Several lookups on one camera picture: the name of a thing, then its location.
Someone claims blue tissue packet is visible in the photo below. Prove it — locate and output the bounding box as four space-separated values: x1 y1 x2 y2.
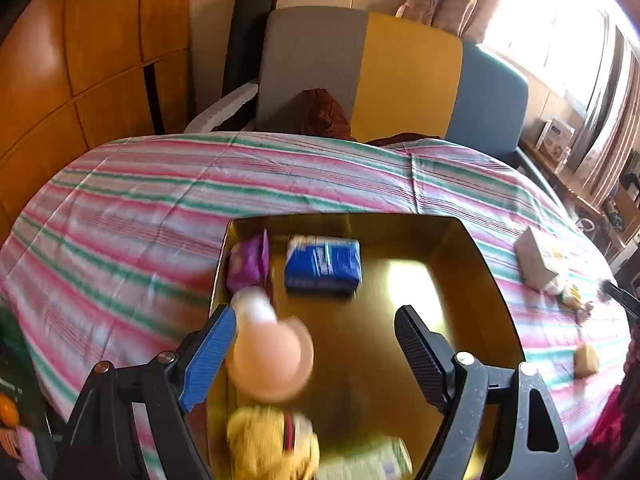
284 234 362 297

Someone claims orange round object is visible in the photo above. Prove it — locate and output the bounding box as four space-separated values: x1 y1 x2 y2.
0 394 21 428

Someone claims grey yellow blue sofa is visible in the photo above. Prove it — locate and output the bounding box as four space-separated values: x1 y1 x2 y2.
255 6 556 196

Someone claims cardboard box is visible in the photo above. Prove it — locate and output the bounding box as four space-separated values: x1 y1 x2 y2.
617 185 640 231

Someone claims yellow green snack packet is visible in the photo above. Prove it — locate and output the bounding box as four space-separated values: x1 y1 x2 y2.
557 282 583 308

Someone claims striped tablecloth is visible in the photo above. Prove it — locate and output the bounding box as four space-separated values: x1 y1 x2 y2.
0 131 633 466

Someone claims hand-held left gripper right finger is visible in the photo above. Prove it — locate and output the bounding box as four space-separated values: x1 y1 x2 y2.
394 305 576 480

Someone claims purple snack packet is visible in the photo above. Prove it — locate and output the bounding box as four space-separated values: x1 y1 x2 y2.
226 230 273 297

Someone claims yellow sponge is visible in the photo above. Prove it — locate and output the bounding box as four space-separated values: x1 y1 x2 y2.
571 342 601 380

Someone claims white printed carton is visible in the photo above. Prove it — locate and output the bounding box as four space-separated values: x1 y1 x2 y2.
536 119 576 161

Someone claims gold tin box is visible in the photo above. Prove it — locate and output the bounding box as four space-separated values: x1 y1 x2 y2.
210 212 527 480

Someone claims dark red cloth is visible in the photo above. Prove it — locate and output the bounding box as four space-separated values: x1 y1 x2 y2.
260 88 357 142
365 132 443 147

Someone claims plain white box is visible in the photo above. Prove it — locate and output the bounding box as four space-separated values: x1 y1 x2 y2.
515 226 560 291

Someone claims wooden wardrobe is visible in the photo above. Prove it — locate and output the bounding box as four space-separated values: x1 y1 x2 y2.
0 0 193 241

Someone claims light green box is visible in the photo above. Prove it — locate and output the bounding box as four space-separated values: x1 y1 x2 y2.
317 436 414 480

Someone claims yellow knitted toy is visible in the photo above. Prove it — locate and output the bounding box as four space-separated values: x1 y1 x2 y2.
227 405 321 480

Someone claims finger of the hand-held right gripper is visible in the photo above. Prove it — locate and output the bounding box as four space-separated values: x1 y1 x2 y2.
602 280 640 317

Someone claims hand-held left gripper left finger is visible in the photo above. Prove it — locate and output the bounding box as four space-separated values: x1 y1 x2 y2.
52 305 238 480

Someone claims wooden side desk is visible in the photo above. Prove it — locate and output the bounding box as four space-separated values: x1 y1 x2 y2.
520 137 606 221

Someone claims window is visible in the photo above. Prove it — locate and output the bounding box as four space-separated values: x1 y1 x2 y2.
480 0 616 116

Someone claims black rolled mat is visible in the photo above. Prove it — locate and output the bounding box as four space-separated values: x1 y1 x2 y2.
221 0 277 106

